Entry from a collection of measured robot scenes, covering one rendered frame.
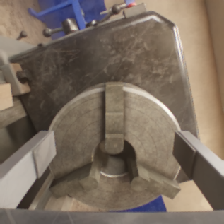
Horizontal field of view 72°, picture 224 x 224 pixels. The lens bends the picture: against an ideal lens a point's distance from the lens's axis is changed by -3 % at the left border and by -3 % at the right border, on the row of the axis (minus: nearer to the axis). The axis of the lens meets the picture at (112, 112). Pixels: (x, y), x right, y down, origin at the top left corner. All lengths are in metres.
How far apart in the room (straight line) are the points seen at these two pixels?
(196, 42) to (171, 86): 3.75
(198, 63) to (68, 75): 3.89
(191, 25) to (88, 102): 4.02
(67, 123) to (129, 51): 0.27
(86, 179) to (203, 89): 4.15
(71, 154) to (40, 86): 0.27
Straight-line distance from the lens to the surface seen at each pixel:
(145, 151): 0.29
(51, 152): 0.17
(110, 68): 0.46
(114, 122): 0.23
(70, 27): 0.55
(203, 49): 4.27
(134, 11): 0.52
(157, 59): 0.47
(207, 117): 4.55
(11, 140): 0.67
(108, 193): 0.34
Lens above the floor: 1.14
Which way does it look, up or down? 5 degrees down
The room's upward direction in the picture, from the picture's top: 73 degrees clockwise
